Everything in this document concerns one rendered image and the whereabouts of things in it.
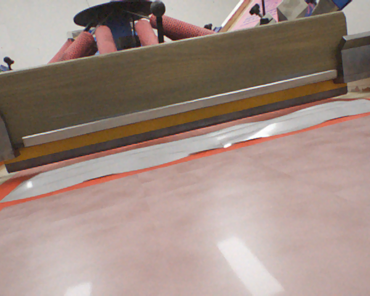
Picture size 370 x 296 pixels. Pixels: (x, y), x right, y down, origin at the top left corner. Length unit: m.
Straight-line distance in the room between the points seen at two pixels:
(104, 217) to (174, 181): 0.05
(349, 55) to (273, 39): 0.09
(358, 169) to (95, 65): 0.26
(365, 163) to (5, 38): 4.65
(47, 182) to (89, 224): 0.12
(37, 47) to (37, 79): 4.28
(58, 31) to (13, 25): 0.53
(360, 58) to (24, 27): 4.46
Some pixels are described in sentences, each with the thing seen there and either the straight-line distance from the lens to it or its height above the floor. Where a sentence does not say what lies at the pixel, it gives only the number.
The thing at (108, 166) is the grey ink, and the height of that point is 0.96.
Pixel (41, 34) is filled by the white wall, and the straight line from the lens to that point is 4.64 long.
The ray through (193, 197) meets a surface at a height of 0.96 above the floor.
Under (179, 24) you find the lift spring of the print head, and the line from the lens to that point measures 1.05.
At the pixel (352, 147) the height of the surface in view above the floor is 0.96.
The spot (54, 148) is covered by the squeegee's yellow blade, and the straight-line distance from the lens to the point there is 0.36.
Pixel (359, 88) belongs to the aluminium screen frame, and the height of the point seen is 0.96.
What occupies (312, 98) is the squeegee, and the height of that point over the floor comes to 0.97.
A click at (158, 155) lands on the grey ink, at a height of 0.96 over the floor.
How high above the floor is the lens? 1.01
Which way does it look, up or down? 11 degrees down
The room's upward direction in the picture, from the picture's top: 12 degrees counter-clockwise
